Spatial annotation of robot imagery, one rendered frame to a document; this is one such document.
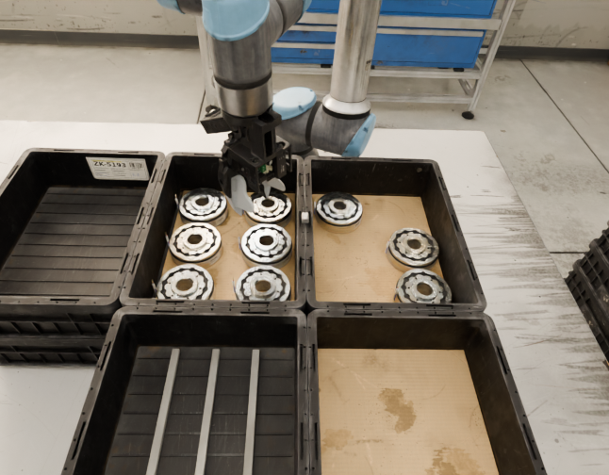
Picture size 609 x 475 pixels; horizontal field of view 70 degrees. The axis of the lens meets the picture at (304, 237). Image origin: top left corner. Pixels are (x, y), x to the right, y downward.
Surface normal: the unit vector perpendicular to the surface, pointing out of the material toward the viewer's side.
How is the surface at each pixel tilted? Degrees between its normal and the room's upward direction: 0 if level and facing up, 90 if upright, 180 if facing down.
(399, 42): 90
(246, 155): 4
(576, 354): 0
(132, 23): 90
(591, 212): 0
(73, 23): 90
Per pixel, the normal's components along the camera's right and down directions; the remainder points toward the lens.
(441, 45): 0.03, 0.74
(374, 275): 0.04, -0.67
